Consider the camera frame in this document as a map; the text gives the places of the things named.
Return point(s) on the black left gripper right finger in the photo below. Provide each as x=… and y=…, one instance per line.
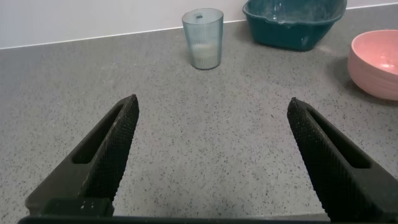
x=326, y=161

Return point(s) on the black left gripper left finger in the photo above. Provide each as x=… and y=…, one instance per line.
x=102, y=161

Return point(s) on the pink round bowl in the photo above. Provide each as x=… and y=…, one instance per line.
x=373, y=71

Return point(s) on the teal square plastic basin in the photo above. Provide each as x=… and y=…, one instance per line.
x=289, y=31

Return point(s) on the translucent blue ribbed cup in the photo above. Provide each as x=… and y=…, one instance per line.
x=203, y=31

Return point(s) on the white powder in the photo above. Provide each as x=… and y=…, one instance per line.
x=204, y=55

